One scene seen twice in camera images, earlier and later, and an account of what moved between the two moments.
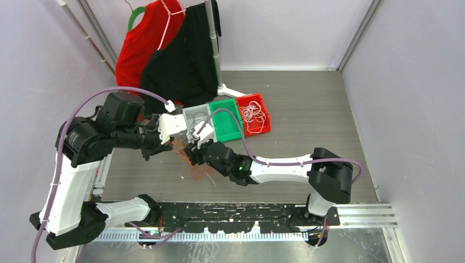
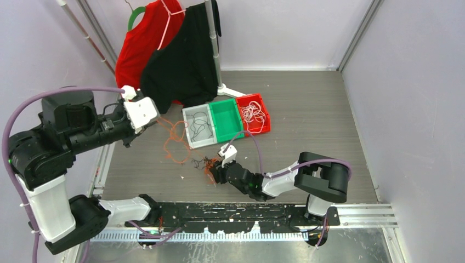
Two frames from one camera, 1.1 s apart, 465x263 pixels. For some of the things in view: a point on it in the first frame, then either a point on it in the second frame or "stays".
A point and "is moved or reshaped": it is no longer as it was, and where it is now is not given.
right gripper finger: x=194 y=153 to x=216 y=171
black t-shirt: x=184 y=68 stays
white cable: x=253 y=111 stays
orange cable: x=197 y=173 is moved or reshaped
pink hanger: x=169 y=15 stays
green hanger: x=136 y=11 stays
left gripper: x=157 y=147 to x=127 y=141
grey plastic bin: x=192 y=115 stays
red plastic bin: x=254 y=116 stays
